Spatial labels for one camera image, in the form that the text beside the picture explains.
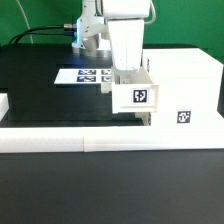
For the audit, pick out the white U-shaped fence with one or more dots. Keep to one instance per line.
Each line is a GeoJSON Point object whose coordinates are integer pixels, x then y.
{"type": "Point", "coordinates": [95, 139]}

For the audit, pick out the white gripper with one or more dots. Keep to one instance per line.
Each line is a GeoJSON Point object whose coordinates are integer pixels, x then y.
{"type": "Point", "coordinates": [125, 36]}

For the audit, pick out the white drawer box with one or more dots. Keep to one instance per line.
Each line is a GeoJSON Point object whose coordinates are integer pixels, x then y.
{"type": "Point", "coordinates": [134, 93]}
{"type": "Point", "coordinates": [145, 117]}

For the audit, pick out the white drawer cabinet housing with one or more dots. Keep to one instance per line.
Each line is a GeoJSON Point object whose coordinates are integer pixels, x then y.
{"type": "Point", "coordinates": [189, 83]}

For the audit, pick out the white marker tag sheet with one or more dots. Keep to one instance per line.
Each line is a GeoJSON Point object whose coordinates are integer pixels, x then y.
{"type": "Point", "coordinates": [83, 76]}

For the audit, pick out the white front drawer box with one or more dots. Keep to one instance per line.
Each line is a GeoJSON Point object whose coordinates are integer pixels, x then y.
{"type": "Point", "coordinates": [145, 117]}

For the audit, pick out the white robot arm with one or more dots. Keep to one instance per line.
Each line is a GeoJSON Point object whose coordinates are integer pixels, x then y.
{"type": "Point", "coordinates": [98, 10]}

